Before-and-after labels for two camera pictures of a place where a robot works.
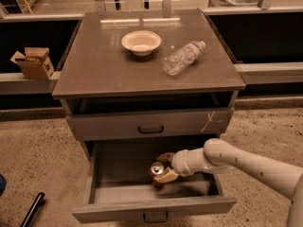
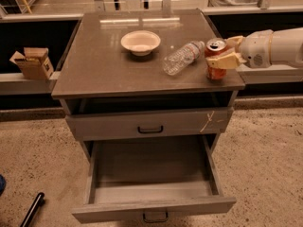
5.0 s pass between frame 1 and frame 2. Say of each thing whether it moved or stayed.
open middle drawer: stayed
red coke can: moved
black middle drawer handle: stayed
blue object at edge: stayed
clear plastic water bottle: stayed
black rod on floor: stayed
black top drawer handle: stayed
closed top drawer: stayed
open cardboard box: stayed
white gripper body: moved
